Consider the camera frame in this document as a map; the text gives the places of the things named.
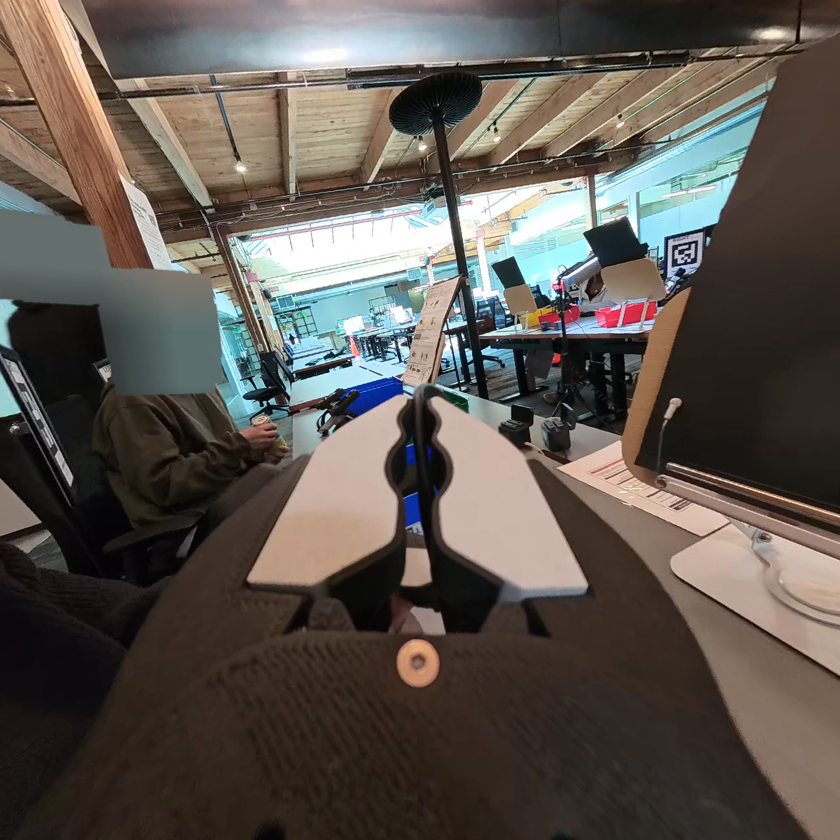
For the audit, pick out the printed paper sheets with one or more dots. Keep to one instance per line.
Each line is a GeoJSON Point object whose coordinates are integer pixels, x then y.
{"type": "Point", "coordinates": [643, 488]}

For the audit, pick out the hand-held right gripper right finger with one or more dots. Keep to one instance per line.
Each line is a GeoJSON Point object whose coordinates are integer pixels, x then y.
{"type": "Point", "coordinates": [519, 512]}

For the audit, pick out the black white marker card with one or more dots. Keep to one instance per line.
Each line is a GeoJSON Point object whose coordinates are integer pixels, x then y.
{"type": "Point", "coordinates": [685, 252]}

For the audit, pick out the black office chair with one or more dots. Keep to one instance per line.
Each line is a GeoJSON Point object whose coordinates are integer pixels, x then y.
{"type": "Point", "coordinates": [53, 512]}

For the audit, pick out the person's left forearm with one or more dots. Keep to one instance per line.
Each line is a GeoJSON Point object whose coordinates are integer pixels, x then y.
{"type": "Point", "coordinates": [66, 683]}

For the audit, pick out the blue bin with sticker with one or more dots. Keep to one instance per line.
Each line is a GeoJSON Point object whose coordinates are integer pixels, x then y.
{"type": "Point", "coordinates": [374, 391]}

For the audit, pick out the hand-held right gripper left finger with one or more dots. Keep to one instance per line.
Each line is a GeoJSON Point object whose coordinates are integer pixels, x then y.
{"type": "Point", "coordinates": [328, 512]}

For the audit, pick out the brown cardboard board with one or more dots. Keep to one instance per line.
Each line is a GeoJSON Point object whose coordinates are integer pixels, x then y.
{"type": "Point", "coordinates": [431, 335]}

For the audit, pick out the black metal pole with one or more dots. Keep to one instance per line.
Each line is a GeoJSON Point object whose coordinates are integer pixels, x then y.
{"type": "Point", "coordinates": [446, 236]}

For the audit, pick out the black framed floor sign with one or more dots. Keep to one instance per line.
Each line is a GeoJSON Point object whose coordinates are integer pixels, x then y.
{"type": "Point", "coordinates": [33, 420]}

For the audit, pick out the ceiling lamp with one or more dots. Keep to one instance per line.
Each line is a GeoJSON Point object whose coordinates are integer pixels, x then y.
{"type": "Point", "coordinates": [240, 167]}

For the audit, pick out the red bin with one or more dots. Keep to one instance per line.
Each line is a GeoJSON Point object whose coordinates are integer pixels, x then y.
{"type": "Point", "coordinates": [624, 315]}

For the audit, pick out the black device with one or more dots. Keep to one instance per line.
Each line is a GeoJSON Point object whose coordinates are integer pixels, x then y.
{"type": "Point", "coordinates": [557, 436]}
{"type": "Point", "coordinates": [515, 432]}

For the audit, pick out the thick wooden post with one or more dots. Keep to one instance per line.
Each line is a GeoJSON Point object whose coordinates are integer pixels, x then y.
{"type": "Point", "coordinates": [66, 118]}

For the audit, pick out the white paper notice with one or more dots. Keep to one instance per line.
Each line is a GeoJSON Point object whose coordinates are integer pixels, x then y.
{"type": "Point", "coordinates": [147, 223]}

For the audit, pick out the white stand base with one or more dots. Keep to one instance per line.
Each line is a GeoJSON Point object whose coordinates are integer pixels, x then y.
{"type": "Point", "coordinates": [735, 584]}

